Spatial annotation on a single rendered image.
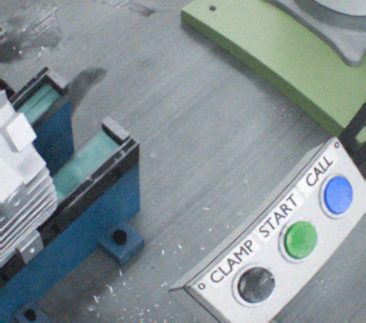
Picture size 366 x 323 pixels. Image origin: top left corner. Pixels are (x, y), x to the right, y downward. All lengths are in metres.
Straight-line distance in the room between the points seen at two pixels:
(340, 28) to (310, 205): 0.45
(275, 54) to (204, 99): 0.10
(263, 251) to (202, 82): 0.45
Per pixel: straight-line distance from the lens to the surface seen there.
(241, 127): 0.95
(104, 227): 0.85
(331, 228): 0.60
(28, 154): 0.63
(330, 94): 0.96
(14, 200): 0.60
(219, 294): 0.55
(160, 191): 0.91
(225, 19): 1.02
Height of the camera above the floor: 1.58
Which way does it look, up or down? 56 degrees down
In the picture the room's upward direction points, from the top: 4 degrees clockwise
